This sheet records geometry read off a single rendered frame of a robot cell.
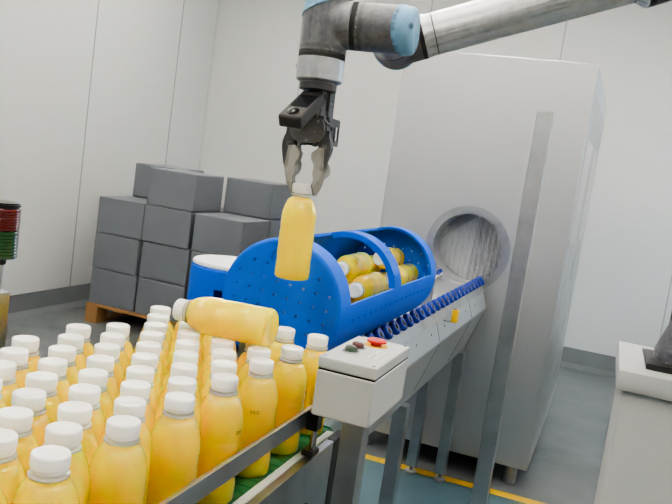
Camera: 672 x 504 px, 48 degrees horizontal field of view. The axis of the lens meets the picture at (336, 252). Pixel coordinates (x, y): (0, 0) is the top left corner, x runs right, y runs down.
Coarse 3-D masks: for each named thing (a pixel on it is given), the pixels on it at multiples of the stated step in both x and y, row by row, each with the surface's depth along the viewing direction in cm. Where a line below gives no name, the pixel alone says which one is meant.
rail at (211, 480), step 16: (304, 416) 131; (272, 432) 119; (288, 432) 125; (256, 448) 114; (272, 448) 120; (224, 464) 105; (240, 464) 110; (208, 480) 101; (224, 480) 106; (176, 496) 94; (192, 496) 97
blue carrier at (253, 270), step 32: (256, 256) 166; (320, 256) 161; (384, 256) 198; (416, 256) 242; (224, 288) 169; (256, 288) 166; (288, 288) 164; (320, 288) 161; (416, 288) 220; (288, 320) 164; (320, 320) 162; (352, 320) 170; (384, 320) 202
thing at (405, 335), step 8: (480, 288) 351; (464, 296) 317; (472, 296) 329; (456, 304) 299; (440, 312) 274; (448, 312) 284; (424, 320) 253; (432, 320) 261; (408, 328) 235; (416, 328) 242; (424, 328) 249; (400, 336) 225; (408, 336) 231; (400, 344) 222
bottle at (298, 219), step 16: (288, 208) 144; (304, 208) 144; (288, 224) 144; (304, 224) 144; (288, 240) 144; (304, 240) 144; (288, 256) 144; (304, 256) 145; (288, 272) 145; (304, 272) 146
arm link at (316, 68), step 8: (304, 56) 143; (312, 56) 142; (320, 56) 141; (296, 64) 147; (304, 64) 143; (312, 64) 142; (320, 64) 142; (328, 64) 142; (336, 64) 143; (344, 64) 146; (296, 72) 146; (304, 72) 143; (312, 72) 142; (320, 72) 142; (328, 72) 142; (336, 72) 143; (304, 80) 145; (312, 80) 143; (320, 80) 143; (328, 80) 143; (336, 80) 143
